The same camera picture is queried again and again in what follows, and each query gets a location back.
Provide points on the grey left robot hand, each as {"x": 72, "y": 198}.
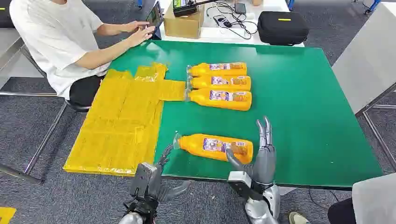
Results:
{"x": 161, "y": 185}

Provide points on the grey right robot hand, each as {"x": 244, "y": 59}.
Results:
{"x": 265, "y": 164}

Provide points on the orange drink bottle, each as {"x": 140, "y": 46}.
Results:
{"x": 202, "y": 83}
{"x": 201, "y": 99}
{"x": 201, "y": 70}
{"x": 193, "y": 145}

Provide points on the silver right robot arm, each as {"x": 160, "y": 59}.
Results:
{"x": 261, "y": 210}

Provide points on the white table foot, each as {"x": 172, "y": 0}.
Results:
{"x": 287, "y": 190}

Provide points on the green table mat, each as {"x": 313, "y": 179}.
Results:
{"x": 294, "y": 117}

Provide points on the yellow plastic sheet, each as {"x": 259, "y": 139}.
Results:
{"x": 120, "y": 130}

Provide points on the standing person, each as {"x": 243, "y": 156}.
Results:
{"x": 374, "y": 201}

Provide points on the large black carry case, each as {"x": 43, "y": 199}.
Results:
{"x": 283, "y": 29}

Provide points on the white table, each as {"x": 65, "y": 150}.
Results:
{"x": 216, "y": 35}

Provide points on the grey table with metal legs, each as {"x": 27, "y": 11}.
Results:
{"x": 365, "y": 61}

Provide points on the seated person's right hand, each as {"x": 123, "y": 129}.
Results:
{"x": 140, "y": 36}

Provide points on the seated person's hand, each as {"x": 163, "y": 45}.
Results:
{"x": 136, "y": 26}
{"x": 140, "y": 36}

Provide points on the small black adapter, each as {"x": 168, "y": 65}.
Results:
{"x": 240, "y": 8}

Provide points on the yellow floor marker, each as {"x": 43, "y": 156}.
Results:
{"x": 6, "y": 215}

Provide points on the brown cardboard box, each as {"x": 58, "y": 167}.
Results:
{"x": 184, "y": 26}

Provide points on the seated person's left hand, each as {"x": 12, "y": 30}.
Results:
{"x": 136, "y": 26}

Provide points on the black tablet on stand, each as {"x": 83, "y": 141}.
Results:
{"x": 154, "y": 17}

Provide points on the black device with screen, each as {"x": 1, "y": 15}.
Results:
{"x": 184, "y": 6}

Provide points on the seated person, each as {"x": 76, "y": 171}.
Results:
{"x": 55, "y": 40}

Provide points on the blue chair base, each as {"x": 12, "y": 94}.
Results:
{"x": 372, "y": 6}

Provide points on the black case with yellow mark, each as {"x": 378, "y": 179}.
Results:
{"x": 5, "y": 15}

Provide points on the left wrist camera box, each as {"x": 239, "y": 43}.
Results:
{"x": 140, "y": 181}

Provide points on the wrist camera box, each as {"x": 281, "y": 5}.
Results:
{"x": 241, "y": 182}
{"x": 140, "y": 181}

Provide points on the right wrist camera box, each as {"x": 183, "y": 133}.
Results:
{"x": 241, "y": 182}

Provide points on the steel bench with frame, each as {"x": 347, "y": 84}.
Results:
{"x": 9, "y": 46}

